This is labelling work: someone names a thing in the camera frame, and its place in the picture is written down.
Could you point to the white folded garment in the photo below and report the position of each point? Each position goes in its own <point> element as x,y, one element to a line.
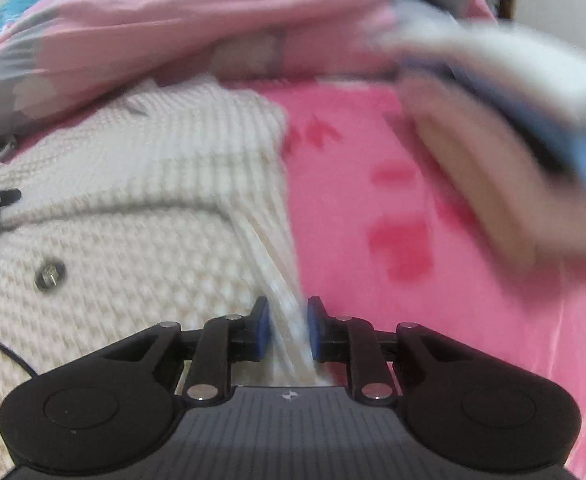
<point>513,55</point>

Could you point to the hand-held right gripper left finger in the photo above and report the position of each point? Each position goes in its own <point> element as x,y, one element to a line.
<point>262,330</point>

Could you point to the pink flower print blanket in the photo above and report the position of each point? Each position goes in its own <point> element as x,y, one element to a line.
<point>373,170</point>

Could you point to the teal blue quilt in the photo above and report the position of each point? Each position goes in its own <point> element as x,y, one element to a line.
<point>18,0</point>

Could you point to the beige white checked knit sweater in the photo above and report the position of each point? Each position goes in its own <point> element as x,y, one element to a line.
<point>163,200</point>

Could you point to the pale pink folded garment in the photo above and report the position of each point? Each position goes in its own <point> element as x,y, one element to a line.
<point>483,180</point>

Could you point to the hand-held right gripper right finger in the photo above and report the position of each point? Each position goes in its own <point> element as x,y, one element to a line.
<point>315,330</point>

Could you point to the pink floral quilt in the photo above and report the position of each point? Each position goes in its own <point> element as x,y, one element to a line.
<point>198,20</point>

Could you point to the light blue folded garment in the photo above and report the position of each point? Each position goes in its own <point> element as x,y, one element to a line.
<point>573,145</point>

